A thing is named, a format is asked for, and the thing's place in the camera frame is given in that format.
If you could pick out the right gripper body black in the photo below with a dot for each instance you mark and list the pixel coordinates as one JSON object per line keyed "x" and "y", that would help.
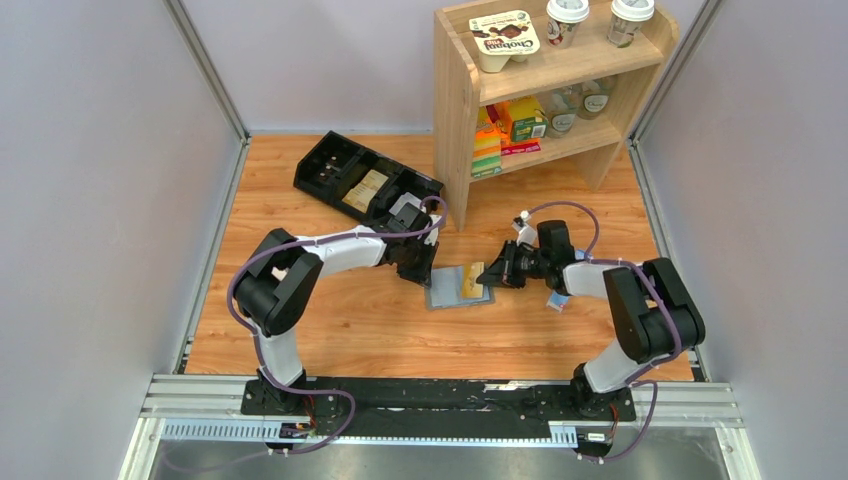
{"x": 518, "y": 263}

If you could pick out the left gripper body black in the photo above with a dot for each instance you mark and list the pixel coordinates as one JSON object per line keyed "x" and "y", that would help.
{"x": 416, "y": 258}

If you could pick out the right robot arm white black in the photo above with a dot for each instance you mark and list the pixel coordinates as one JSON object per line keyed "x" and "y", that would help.
{"x": 654, "y": 316}

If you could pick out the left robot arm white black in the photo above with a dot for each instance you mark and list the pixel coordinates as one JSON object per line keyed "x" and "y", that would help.
{"x": 269, "y": 294}

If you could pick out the blue card on table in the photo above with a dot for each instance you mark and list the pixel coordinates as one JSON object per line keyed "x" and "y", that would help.
{"x": 557, "y": 302}

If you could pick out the grey card in tray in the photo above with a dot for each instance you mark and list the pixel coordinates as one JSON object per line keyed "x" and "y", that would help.
{"x": 405, "y": 199}

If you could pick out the tan cards in tray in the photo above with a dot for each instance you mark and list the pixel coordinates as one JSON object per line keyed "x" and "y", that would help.
{"x": 360, "y": 196}

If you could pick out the black organizer tray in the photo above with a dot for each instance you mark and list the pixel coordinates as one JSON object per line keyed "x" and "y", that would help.
{"x": 336, "y": 164}

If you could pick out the red flat packet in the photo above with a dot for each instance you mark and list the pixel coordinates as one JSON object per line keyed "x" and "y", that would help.
{"x": 520, "y": 148}

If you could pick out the colourful sticky note stack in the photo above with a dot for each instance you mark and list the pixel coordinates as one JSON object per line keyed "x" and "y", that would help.
{"x": 486, "y": 157}

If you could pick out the green yellow box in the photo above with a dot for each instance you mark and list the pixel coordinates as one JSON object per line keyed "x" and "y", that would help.
{"x": 523, "y": 118}

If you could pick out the orange snack bag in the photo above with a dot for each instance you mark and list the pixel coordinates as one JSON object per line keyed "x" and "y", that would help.
{"x": 489, "y": 126}

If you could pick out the left glass jar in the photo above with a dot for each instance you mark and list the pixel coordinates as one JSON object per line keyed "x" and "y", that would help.
{"x": 561, "y": 106}

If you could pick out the glass jar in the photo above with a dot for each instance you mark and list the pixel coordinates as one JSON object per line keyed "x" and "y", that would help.
{"x": 561, "y": 106}
{"x": 595, "y": 95}

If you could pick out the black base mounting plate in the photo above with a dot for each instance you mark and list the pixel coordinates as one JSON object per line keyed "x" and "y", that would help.
{"x": 435, "y": 408}

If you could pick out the right glass jar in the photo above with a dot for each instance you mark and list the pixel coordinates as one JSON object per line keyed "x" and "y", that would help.
{"x": 595, "y": 95}

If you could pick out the Chobani yogurt pack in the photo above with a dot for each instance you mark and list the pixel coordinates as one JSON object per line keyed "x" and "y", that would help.
{"x": 503, "y": 37}

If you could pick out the left paper coffee cup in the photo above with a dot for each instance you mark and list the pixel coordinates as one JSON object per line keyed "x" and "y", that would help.
{"x": 564, "y": 19}

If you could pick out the paper coffee cup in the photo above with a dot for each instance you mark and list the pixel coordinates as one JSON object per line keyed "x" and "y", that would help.
{"x": 627, "y": 18}
{"x": 564, "y": 19}

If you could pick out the right paper coffee cup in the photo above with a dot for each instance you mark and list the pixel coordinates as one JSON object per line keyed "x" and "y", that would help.
{"x": 627, "y": 18}

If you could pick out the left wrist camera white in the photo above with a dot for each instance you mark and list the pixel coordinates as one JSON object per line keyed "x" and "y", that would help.
{"x": 431, "y": 238}

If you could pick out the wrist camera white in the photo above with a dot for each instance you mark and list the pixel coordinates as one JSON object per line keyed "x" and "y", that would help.
{"x": 431, "y": 238}
{"x": 526, "y": 233}

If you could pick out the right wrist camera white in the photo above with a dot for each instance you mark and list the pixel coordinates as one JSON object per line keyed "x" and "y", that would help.
{"x": 526, "y": 233}

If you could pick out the aluminium frame rail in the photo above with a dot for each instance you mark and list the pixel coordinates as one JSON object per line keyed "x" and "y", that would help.
{"x": 218, "y": 397}

